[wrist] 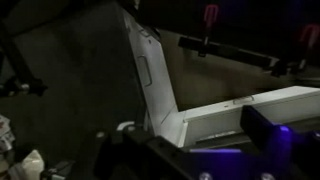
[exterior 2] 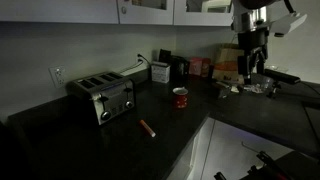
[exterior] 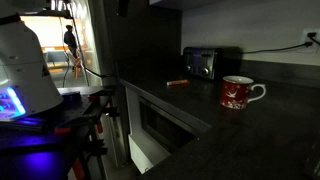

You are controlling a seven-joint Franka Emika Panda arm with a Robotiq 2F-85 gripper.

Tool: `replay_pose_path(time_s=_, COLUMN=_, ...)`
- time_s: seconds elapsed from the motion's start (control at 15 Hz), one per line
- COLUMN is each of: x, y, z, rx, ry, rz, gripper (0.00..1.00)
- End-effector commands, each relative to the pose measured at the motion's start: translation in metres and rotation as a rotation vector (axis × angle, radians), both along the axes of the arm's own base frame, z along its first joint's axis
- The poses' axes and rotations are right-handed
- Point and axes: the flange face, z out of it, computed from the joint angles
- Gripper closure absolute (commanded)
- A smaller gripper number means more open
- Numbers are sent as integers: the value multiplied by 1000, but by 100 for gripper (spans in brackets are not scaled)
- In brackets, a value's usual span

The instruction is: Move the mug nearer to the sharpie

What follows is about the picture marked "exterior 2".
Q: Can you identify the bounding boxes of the black stereo camera on stand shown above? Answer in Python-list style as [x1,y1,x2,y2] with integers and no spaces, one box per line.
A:
[263,67,302,100]

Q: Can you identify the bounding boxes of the red mug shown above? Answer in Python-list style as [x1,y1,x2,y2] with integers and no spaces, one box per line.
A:
[172,86,190,110]

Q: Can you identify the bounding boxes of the orange sharpie marker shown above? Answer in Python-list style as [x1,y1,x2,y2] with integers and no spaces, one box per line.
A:
[138,118,157,139]

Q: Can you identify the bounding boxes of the white lower cabinet drawers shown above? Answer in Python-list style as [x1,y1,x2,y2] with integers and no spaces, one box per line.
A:
[165,116,295,180]

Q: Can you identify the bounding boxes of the clear plastic container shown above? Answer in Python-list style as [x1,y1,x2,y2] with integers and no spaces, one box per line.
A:
[244,73,275,95]

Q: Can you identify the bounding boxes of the black coffee appliance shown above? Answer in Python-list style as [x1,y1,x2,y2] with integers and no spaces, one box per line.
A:
[157,48,191,82]

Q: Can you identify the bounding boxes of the black tripod with red clamps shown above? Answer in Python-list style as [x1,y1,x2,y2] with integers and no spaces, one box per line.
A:
[213,150,320,180]

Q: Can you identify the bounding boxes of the plain white cabinet door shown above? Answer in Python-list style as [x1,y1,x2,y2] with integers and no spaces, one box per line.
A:
[0,0,120,25]

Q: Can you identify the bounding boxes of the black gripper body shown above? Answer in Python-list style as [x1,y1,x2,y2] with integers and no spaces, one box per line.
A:
[236,27,270,68]

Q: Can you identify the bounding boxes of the black toaster power cable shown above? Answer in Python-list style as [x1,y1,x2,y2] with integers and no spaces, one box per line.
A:
[119,55,152,75]

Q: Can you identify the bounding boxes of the small silver wrapper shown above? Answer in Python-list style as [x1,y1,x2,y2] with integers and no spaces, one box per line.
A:
[214,81,241,100]

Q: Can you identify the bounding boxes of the white glass-panel cabinet door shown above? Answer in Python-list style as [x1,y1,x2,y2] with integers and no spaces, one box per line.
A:
[173,0,235,27]
[116,0,175,26]

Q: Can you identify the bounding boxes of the white wall outlet with plugs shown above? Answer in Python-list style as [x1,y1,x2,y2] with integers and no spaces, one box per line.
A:
[135,52,146,67]

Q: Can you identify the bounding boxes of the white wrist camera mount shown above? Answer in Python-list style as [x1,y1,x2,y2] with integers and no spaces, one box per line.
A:
[268,12,308,38]

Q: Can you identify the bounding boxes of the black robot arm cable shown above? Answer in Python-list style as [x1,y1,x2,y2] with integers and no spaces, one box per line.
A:
[283,0,297,15]

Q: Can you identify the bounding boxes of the red box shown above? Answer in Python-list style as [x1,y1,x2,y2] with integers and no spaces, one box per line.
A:
[188,56,212,79]

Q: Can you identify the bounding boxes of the silver four-slot toaster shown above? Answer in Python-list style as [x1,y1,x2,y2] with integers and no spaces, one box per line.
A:
[65,70,137,127]

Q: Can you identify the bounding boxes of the white printed box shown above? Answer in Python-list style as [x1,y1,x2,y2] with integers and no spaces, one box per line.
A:
[150,60,171,84]

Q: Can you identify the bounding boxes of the empty white wall outlet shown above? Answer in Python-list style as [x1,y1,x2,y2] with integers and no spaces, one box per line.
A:
[48,65,67,89]

